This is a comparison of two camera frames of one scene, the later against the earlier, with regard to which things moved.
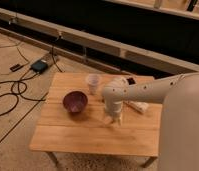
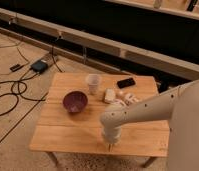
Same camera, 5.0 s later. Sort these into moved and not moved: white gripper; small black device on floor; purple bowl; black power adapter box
Moved: white gripper
Not moved: black power adapter box; small black device on floor; purple bowl
